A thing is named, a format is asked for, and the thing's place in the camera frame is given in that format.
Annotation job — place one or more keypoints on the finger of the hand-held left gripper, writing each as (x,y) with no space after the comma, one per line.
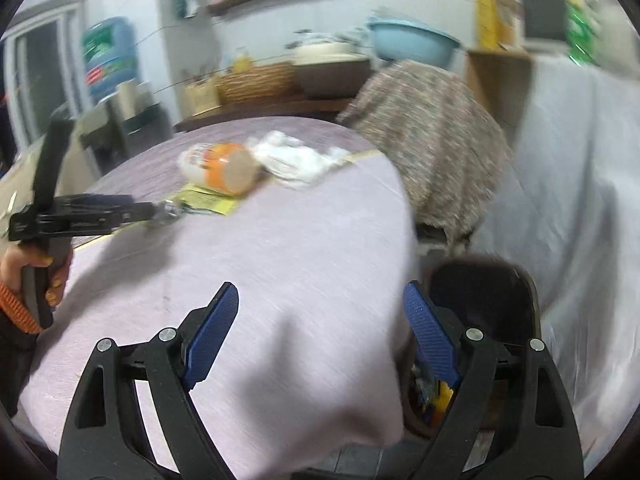
(137,212)
(95,201)

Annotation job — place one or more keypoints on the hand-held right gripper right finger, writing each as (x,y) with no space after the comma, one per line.
(430,340)

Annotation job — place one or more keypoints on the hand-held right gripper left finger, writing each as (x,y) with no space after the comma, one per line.
(210,340)

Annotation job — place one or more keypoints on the yellow green packet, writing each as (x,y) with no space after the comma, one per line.
(207,202)

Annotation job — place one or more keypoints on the black trash bin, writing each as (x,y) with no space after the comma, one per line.
(480,285)

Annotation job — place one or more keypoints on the person's left hand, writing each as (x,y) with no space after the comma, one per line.
(12,267)

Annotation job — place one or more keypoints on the water dispenser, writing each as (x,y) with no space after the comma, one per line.
(100,145)

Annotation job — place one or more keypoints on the orange and white bottle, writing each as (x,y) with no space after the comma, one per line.
(220,167)

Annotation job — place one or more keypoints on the white paper roll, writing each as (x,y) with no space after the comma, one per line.
(126,100)

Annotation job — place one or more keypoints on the cream utensil holder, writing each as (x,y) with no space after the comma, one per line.
(200,97)

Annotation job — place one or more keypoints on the sliding window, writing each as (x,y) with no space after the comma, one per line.
(45,70)

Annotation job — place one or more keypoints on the blue water jug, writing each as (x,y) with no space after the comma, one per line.
(110,55)

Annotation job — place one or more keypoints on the white crumpled plastic bag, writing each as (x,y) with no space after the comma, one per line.
(295,160)

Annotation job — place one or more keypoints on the wicker basket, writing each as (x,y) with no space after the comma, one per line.
(255,85)

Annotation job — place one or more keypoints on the dark wooden counter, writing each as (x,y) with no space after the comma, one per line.
(280,107)

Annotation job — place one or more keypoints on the yellow soap dispenser bottle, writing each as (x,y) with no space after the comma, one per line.
(242,64)

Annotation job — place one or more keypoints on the floral cloth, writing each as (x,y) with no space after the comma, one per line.
(435,135)

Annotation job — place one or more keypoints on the white sheet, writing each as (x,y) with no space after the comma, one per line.
(575,185)

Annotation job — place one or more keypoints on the brown pot with cream lid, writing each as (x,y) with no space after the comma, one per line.
(330,75)

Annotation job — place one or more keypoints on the wooden cabinet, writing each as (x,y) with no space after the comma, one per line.
(492,80)

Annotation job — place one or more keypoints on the pale blue towel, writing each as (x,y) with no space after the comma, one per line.
(350,35)

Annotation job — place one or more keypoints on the light blue plastic basin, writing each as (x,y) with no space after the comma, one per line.
(410,42)

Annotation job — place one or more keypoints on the glass jar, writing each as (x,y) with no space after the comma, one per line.
(507,22)

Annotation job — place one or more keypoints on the yellow printed roll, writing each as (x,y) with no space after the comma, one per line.
(484,15)

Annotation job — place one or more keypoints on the green soda bottle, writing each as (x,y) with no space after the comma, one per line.
(580,35)

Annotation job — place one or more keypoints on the white microwave oven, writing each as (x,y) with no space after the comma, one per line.
(545,15)

